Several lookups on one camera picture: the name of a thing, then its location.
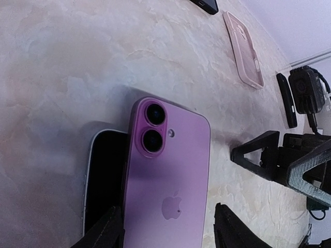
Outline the pink phone case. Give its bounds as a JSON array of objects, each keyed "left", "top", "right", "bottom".
[{"left": 223, "top": 11, "right": 264, "bottom": 89}]

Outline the black phone case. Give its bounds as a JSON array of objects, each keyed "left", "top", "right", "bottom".
[
  {"left": 276, "top": 73, "right": 297, "bottom": 129},
  {"left": 190, "top": 0, "right": 219, "bottom": 15}
]

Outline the right aluminium frame post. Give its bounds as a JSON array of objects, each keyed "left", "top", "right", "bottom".
[{"left": 290, "top": 49, "right": 331, "bottom": 68}]

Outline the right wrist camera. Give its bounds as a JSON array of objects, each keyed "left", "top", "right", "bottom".
[{"left": 289, "top": 66, "right": 330, "bottom": 114}]

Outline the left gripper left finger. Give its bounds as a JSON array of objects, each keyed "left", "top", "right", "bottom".
[{"left": 71, "top": 206, "right": 124, "bottom": 248}]

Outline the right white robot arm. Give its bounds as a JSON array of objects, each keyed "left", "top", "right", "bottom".
[{"left": 230, "top": 115, "right": 330, "bottom": 212}]

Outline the face-up phone under stack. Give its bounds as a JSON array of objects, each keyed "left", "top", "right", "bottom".
[{"left": 82, "top": 129, "right": 128, "bottom": 235}]

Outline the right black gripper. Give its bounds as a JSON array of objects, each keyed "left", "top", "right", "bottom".
[{"left": 230, "top": 131, "right": 330, "bottom": 207}]

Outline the purple phone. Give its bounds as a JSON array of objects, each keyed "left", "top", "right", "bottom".
[{"left": 122, "top": 97, "right": 210, "bottom": 247}]

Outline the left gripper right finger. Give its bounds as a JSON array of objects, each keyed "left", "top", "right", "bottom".
[{"left": 214, "top": 203, "right": 270, "bottom": 248}]

